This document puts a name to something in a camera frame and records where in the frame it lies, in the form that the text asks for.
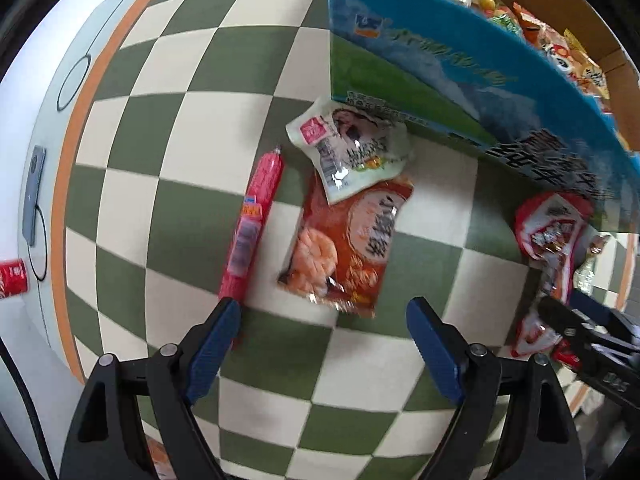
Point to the blue-grey smartphone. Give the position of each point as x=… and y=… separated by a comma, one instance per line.
x=34, y=195

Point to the silver snack packet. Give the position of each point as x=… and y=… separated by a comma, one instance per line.
x=585, y=272

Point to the large red and white packet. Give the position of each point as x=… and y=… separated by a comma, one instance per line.
x=547, y=225

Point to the brown and orange snack packet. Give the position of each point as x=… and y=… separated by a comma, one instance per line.
x=532, y=25

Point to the pink sausage stick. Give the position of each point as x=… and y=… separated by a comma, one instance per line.
x=250, y=230

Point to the yellow foil snack packet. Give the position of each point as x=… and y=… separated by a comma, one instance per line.
x=592, y=75

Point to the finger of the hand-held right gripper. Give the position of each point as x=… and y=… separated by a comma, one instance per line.
x=567, y=320
x=607, y=320

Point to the red soda can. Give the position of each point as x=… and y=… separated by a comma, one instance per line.
x=12, y=279

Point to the green candy packet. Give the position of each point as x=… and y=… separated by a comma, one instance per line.
x=502, y=20

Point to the panda print snack packet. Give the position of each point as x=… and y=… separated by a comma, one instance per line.
x=560, y=57

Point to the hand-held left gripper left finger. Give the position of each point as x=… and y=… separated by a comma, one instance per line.
x=212, y=355

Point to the small red and white packet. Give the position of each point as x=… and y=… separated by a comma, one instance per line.
x=530, y=335

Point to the white packet with dark picture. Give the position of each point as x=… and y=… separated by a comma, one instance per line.
x=350, y=155

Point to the orange shrimp cracker packet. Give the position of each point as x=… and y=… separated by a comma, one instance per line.
x=345, y=247

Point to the cardboard box with blue print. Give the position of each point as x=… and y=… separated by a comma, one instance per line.
x=450, y=60

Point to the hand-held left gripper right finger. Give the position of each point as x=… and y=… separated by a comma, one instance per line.
x=435, y=355

